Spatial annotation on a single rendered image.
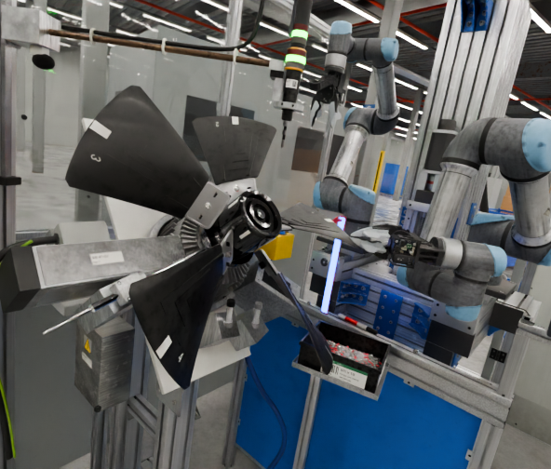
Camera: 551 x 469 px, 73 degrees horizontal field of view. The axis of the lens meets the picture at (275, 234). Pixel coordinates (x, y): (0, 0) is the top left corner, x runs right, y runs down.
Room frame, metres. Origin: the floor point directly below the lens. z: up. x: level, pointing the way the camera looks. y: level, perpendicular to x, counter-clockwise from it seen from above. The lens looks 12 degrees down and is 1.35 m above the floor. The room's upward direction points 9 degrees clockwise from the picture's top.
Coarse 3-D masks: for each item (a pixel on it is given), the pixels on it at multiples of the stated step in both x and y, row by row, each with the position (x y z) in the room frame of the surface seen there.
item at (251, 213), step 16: (256, 192) 0.80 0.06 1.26; (224, 208) 0.78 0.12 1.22; (240, 208) 0.74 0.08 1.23; (256, 208) 0.78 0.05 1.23; (272, 208) 0.82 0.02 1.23; (224, 224) 0.76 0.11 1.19; (240, 224) 0.73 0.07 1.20; (256, 224) 0.75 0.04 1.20; (272, 224) 0.79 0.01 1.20; (208, 240) 0.77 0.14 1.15; (240, 240) 0.75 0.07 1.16; (256, 240) 0.74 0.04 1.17; (240, 256) 0.81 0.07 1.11
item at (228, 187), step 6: (240, 180) 0.88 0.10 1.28; (246, 180) 0.88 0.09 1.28; (252, 180) 0.88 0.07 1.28; (222, 186) 0.88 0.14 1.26; (228, 186) 0.87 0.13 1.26; (240, 186) 0.87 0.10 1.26; (246, 186) 0.87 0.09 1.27; (252, 186) 0.87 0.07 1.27; (228, 192) 0.86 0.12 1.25; (234, 192) 0.86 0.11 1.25; (240, 192) 0.86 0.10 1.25; (234, 198) 0.85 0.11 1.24
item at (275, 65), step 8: (272, 64) 0.87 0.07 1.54; (280, 64) 0.87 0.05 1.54; (272, 72) 0.87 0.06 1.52; (280, 72) 0.86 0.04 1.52; (280, 80) 0.87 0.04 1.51; (280, 88) 0.87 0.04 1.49; (280, 96) 0.87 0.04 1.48; (280, 104) 0.85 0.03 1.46; (288, 104) 0.85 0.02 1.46; (296, 104) 0.85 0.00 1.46; (296, 112) 0.90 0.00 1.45
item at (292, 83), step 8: (288, 72) 0.87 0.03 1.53; (296, 72) 0.87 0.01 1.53; (288, 80) 0.87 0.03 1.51; (296, 80) 0.87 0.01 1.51; (288, 88) 0.87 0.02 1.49; (296, 88) 0.87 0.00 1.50; (288, 96) 0.87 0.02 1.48; (296, 96) 0.88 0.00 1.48; (288, 112) 0.87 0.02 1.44; (288, 120) 0.87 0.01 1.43
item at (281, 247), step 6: (282, 234) 1.29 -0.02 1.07; (288, 234) 1.31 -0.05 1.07; (276, 240) 1.26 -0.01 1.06; (282, 240) 1.28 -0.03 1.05; (288, 240) 1.31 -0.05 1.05; (264, 246) 1.29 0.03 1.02; (270, 246) 1.28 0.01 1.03; (276, 246) 1.26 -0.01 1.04; (282, 246) 1.29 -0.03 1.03; (288, 246) 1.31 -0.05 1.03; (270, 252) 1.27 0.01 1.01; (276, 252) 1.27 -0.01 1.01; (282, 252) 1.29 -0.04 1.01; (288, 252) 1.32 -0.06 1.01; (270, 258) 1.27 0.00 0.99; (276, 258) 1.27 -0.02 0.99; (282, 258) 1.30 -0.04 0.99
